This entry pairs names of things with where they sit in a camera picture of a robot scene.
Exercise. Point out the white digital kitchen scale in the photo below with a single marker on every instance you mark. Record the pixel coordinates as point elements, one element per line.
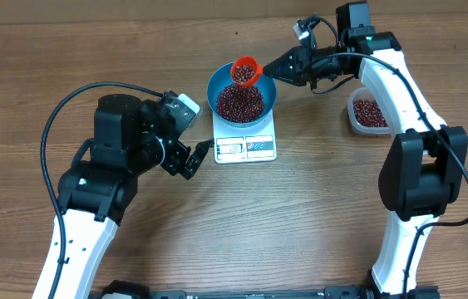
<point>235,145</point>

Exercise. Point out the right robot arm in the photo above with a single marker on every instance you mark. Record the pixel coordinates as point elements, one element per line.
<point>425,166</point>

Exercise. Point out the clear plastic container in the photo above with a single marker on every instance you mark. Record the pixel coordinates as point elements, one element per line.
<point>365,114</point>

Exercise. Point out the red scoop with blue handle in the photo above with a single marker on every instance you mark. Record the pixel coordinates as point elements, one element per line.
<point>246,71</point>

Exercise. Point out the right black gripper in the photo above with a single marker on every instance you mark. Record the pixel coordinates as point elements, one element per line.
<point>304,71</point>

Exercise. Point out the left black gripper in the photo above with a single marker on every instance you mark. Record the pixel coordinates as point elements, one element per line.
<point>176,163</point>

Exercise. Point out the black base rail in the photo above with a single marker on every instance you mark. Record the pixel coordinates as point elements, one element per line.
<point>122,289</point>

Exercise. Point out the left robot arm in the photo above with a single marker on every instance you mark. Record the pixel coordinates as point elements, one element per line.
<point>131,136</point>

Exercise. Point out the blue metal bowl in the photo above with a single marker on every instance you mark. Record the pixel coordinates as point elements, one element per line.
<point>236,105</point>

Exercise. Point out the red beans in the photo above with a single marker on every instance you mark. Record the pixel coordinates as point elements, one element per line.
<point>246,104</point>

